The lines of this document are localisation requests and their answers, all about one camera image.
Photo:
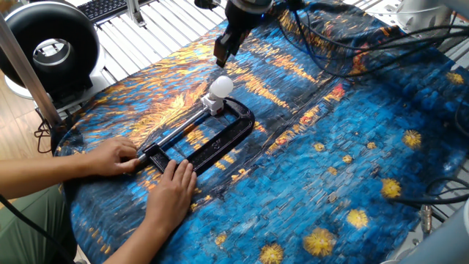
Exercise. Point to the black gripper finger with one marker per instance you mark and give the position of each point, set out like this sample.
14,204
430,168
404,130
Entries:
220,51
231,44

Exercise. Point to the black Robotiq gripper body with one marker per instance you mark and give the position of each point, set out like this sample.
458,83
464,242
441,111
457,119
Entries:
242,22

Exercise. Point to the white light bulb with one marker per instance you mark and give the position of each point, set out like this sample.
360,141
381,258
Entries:
221,86

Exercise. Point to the white lamp socket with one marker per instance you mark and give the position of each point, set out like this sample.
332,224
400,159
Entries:
213,104

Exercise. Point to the black C-clamp with silver screw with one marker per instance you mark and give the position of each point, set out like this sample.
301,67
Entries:
223,141

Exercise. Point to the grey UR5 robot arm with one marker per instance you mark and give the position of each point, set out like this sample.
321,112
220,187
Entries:
439,242

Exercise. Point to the person's left forearm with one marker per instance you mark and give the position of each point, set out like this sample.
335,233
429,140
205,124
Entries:
36,176

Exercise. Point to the person's right forearm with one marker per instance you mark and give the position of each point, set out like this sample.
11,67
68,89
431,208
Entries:
135,245

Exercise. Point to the person's left hand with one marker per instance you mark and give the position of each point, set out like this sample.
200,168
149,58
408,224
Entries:
113,157

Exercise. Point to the person's right hand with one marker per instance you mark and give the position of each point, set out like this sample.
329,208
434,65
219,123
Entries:
172,198

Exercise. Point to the black computer keyboard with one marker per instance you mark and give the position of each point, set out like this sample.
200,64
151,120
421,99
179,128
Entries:
102,8

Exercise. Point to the starry night painting tablecloth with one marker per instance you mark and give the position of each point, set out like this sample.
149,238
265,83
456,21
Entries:
329,128

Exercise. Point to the green trousers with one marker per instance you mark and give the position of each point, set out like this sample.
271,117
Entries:
22,234

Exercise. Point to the aluminium upright bracket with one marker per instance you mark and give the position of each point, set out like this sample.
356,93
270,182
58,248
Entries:
135,12

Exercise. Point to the aluminium frame bar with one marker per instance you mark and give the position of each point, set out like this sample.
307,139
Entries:
25,69

